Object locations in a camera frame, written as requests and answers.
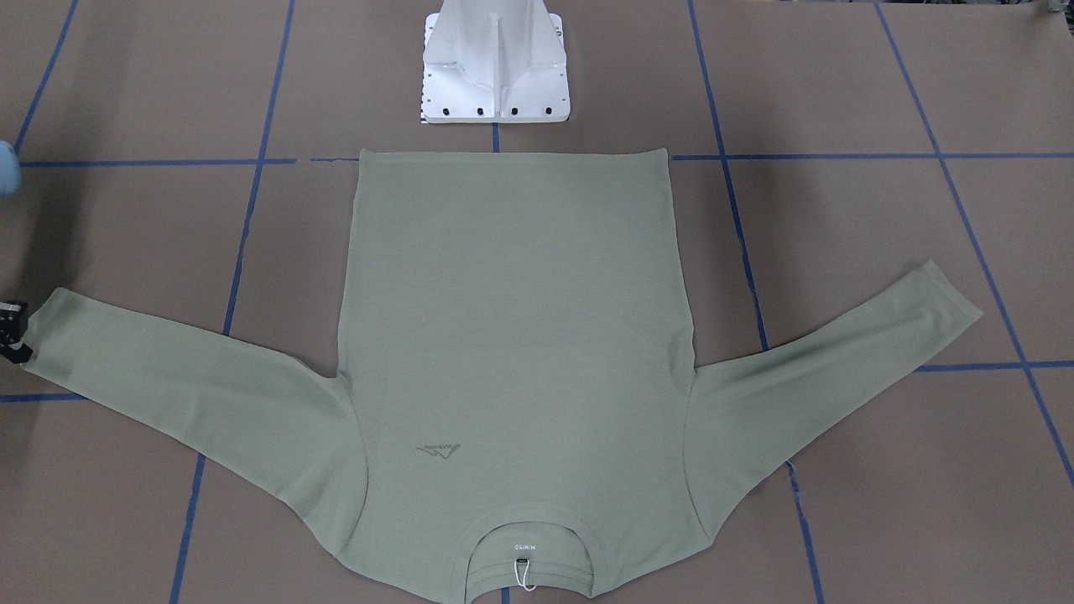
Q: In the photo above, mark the green long-sleeve shirt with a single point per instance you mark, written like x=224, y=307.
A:
x=516, y=398

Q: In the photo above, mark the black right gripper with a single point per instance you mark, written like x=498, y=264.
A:
x=12, y=323

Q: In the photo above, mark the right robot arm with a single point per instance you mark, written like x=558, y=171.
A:
x=11, y=177

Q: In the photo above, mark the white metal mount base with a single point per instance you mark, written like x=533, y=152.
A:
x=494, y=62

